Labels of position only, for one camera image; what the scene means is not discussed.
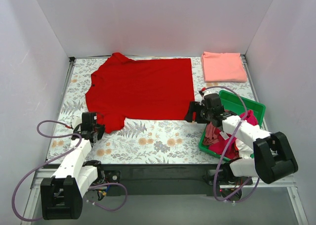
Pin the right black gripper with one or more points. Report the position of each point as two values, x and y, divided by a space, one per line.
195 112

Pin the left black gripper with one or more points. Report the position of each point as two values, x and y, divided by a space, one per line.
99 131

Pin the red t shirt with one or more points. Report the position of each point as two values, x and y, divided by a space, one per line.
156 89

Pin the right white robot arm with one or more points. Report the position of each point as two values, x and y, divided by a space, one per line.
273 157

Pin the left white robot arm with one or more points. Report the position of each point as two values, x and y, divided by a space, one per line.
62 193

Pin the dusty pink shirt in basket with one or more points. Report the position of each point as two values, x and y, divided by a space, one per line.
212 135

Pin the green plastic basket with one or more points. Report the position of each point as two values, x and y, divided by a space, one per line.
232 103

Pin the floral table mat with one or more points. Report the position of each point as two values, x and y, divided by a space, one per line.
140 141

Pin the folded pink t shirt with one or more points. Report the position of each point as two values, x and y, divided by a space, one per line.
223 67

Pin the white shirt in basket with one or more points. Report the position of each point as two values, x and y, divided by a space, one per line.
244 151

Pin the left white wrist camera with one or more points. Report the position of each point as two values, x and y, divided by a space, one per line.
75 121

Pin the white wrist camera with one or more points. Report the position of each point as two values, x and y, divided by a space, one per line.
75 121
204 92

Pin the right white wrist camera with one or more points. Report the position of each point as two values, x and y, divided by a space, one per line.
204 92

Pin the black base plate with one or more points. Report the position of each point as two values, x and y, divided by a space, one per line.
161 179

